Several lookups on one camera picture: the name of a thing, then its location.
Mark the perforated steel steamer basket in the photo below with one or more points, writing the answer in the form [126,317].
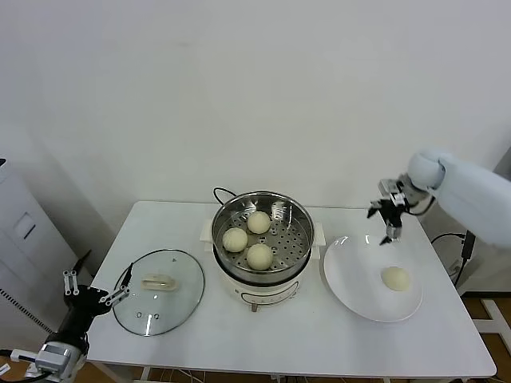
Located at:
[297,223]

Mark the white steamed baozi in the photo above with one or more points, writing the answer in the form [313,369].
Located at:
[395,278]
[259,256]
[234,239]
[258,222]

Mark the white side table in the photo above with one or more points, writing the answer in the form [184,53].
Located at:
[439,255]

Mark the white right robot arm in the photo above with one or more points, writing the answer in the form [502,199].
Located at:
[471,199]

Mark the cream electric cooker base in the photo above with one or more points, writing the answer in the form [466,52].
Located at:
[259,293]

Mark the white grey cabinet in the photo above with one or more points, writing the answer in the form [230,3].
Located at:
[24,255]

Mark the white round plate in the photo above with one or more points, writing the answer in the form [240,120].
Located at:
[359,287]

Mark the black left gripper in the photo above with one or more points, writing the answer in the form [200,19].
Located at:
[85,305]

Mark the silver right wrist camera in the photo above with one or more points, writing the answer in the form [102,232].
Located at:
[386,186]

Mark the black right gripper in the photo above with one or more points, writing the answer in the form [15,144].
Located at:
[393,213]

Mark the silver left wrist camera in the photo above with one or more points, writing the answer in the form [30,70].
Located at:
[56,357]

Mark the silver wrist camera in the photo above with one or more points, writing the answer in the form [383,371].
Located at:
[56,357]
[386,186]

